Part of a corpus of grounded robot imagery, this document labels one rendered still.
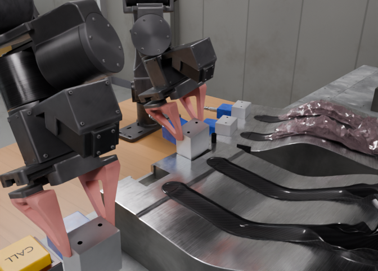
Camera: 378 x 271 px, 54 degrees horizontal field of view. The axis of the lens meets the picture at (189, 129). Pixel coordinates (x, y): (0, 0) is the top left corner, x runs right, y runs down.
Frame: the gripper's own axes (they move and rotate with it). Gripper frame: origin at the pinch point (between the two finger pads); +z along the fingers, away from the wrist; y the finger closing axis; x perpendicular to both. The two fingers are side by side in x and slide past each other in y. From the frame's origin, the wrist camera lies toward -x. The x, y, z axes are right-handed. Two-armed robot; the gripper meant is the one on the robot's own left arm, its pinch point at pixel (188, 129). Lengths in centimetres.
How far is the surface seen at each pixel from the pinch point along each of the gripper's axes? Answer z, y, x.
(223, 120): 5.9, 16.3, 8.5
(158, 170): 3.7, -8.1, 1.8
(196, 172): 5.7, -5.0, -3.8
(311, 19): 15, 191, 83
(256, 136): 11.8, 19.5, 3.4
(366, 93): 27, 79, 6
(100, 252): 0.1, -28.0, -15.4
